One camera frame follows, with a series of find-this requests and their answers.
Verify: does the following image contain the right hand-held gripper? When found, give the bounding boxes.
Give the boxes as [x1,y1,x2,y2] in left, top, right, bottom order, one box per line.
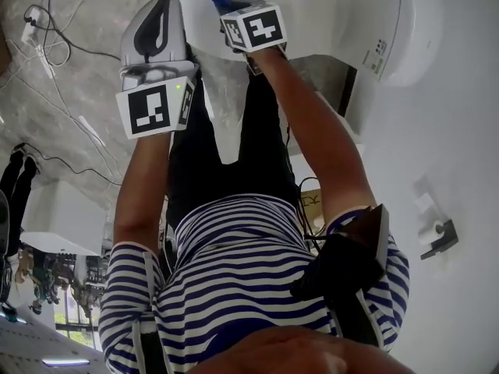
[219,0,288,54]

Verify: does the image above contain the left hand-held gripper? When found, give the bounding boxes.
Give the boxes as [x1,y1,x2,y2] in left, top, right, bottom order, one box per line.
[115,0,200,141]

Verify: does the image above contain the white toilet lid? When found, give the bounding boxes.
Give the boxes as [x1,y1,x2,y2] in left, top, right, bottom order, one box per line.
[181,0,406,84]

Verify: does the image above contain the person's right forearm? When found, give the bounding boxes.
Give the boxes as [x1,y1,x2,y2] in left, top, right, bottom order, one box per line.
[246,45,378,225]

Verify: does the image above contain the person's left forearm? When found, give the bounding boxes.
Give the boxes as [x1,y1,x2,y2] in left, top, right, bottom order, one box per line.
[112,129,177,251]

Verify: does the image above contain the white toilet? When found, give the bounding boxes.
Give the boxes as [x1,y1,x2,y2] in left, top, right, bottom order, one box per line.
[168,0,445,138]

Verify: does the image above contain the grey toilet paper holder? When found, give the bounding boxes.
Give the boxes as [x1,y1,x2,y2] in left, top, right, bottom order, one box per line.
[412,177,460,261]

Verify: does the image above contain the black trousers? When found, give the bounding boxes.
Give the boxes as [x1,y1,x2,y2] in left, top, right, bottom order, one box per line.
[166,43,300,225]

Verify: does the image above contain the white cabinet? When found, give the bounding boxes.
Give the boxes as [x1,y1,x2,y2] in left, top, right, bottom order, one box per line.
[21,180,111,257]

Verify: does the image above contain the white power strip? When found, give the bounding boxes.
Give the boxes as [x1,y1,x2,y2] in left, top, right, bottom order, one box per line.
[19,6,44,46]

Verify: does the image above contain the cardboard box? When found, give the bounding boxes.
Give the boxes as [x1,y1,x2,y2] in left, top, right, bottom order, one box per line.
[299,188,325,228]

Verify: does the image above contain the striped shirt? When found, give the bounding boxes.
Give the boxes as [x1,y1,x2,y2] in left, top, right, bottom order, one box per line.
[97,193,411,374]

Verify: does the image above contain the ceiling light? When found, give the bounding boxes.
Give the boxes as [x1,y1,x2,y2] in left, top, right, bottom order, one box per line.
[41,358,91,367]

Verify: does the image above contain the white floor cable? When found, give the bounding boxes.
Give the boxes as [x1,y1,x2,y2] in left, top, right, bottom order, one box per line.
[0,0,126,189]

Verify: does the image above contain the black floor cable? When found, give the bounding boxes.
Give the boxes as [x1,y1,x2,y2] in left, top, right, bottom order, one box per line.
[23,0,122,68]

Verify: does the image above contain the white harness strap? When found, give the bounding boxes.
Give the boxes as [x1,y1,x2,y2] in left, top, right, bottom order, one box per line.
[131,250,163,374]

